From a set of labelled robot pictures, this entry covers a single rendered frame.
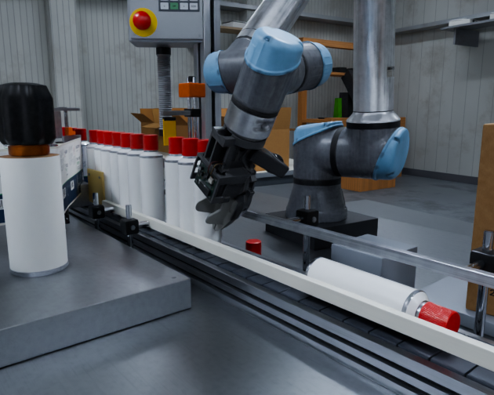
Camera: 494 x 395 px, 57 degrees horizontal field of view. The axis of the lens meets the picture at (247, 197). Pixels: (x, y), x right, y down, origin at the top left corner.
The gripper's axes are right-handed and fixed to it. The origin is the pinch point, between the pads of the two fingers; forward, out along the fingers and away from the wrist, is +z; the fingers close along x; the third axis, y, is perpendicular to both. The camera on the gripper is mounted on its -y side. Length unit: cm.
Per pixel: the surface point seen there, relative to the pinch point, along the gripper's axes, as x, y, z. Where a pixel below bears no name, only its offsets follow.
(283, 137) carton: -121, -147, 66
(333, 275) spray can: 25.5, 2.4, -13.4
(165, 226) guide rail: -9.1, 4.8, 7.9
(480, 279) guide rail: 38.2, -2.4, -24.5
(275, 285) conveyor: 18.9, 3.5, -4.7
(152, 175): -23.4, 1.3, 6.0
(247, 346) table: 25.1, 12.5, -2.5
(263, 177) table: -105, -127, 82
